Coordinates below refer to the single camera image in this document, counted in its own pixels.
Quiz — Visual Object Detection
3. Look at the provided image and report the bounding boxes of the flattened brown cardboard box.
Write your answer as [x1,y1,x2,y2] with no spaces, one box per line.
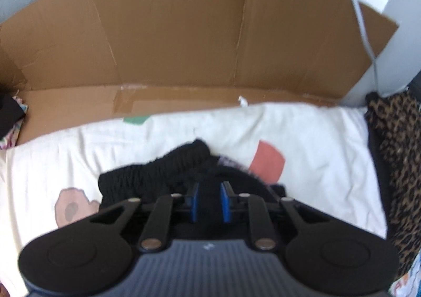
[0,0,400,147]

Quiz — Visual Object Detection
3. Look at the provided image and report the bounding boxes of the white power cable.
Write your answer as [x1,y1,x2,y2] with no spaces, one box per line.
[328,0,383,97]

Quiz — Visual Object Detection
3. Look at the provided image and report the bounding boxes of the black shorts with bear pattern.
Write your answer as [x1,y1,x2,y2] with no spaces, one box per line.
[98,137,286,242]

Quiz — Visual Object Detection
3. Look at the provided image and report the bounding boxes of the cream bear print bedsheet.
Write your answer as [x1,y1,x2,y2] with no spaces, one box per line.
[1,103,388,296]

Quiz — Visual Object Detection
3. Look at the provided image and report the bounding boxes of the black garment under neck pillow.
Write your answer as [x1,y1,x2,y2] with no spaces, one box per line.
[0,93,26,138]

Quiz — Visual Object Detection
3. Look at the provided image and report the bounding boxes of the leopard print folded garment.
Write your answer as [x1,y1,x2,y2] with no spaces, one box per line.
[365,90,420,279]

